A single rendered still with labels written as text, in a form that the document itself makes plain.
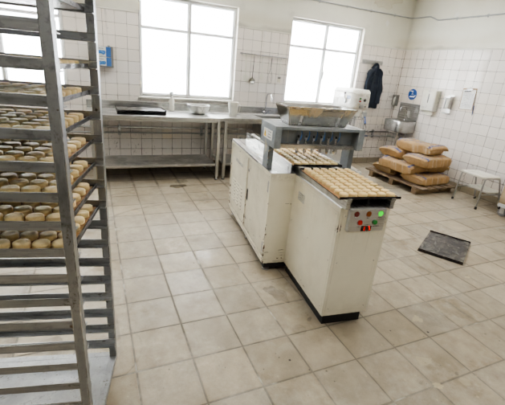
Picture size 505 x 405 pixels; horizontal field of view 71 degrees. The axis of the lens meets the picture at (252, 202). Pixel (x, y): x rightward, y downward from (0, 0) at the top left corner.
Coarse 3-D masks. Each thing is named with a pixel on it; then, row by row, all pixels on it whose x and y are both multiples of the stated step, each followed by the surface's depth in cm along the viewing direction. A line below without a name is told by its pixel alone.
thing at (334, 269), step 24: (312, 192) 236; (312, 216) 237; (336, 216) 207; (288, 240) 279; (312, 240) 238; (336, 240) 210; (360, 240) 215; (288, 264) 280; (312, 264) 238; (336, 264) 216; (360, 264) 222; (312, 288) 239; (336, 288) 223; (360, 288) 229; (336, 312) 231
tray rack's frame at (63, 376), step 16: (96, 368) 168; (112, 368) 169; (0, 384) 156; (16, 384) 157; (32, 384) 157; (96, 384) 160; (0, 400) 149; (16, 400) 149; (32, 400) 150; (48, 400) 151; (64, 400) 151; (96, 400) 153
